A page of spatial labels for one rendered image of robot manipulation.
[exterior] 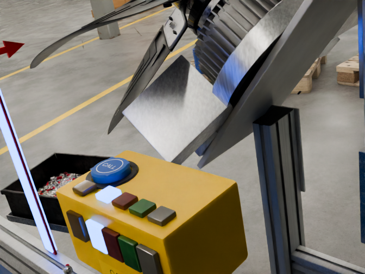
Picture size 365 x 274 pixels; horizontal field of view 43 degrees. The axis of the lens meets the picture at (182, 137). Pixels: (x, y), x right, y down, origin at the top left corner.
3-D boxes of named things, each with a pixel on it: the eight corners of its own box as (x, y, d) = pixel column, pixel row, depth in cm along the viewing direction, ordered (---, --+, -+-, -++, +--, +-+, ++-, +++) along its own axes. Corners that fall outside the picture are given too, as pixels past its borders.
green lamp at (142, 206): (157, 208, 40) (156, 202, 40) (142, 219, 39) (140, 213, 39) (143, 203, 41) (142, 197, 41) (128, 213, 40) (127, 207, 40)
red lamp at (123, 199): (139, 201, 42) (138, 195, 41) (124, 211, 41) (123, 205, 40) (126, 196, 43) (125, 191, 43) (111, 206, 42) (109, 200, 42)
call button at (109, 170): (140, 174, 48) (136, 159, 47) (110, 193, 45) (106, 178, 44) (115, 166, 50) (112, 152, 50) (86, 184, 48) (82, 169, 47)
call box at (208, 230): (252, 268, 46) (238, 177, 42) (184, 337, 40) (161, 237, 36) (145, 222, 57) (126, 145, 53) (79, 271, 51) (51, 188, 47)
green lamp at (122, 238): (145, 269, 40) (138, 241, 39) (140, 273, 40) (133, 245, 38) (129, 261, 41) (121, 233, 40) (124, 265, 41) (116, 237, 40)
